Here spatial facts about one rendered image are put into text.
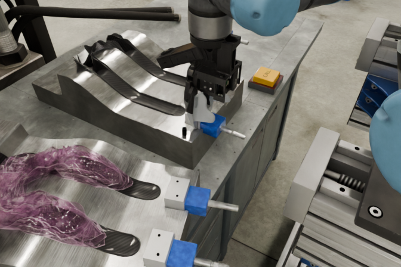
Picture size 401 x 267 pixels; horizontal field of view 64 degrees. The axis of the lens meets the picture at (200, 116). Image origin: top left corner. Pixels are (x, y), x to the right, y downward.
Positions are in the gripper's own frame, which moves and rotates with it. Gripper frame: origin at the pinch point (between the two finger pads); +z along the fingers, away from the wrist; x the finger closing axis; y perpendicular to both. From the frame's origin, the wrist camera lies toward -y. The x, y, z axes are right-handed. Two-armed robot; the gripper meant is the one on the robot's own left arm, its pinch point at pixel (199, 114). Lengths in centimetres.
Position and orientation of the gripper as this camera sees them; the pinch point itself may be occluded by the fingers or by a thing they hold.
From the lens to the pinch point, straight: 70.0
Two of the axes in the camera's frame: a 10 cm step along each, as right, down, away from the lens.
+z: 0.0, 7.4, 6.7
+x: 5.0, -5.8, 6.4
